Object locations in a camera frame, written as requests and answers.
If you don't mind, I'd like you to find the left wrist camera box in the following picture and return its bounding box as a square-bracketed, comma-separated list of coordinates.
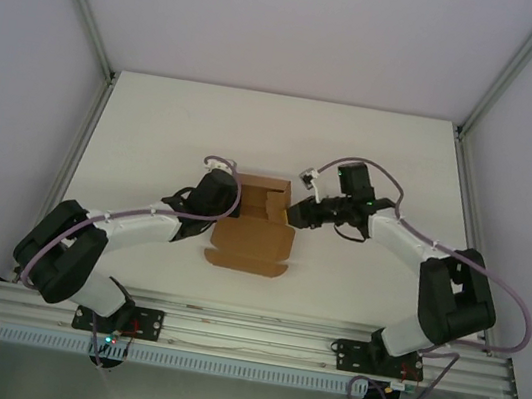
[201, 153, 239, 175]

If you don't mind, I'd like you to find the aluminium arm base rail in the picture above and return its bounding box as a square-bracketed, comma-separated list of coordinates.
[0, 272, 525, 399]

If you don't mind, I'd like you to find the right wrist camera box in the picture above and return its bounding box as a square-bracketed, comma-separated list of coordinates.
[299, 166, 321, 192]

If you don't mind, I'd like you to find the brown cardboard box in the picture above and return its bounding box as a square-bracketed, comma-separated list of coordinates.
[200, 166, 304, 283]

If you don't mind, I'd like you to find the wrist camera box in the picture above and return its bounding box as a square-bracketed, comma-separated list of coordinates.
[299, 166, 321, 192]
[201, 153, 239, 175]

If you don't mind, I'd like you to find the slotted grey cable duct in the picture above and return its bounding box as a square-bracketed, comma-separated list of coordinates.
[0, 322, 360, 398]

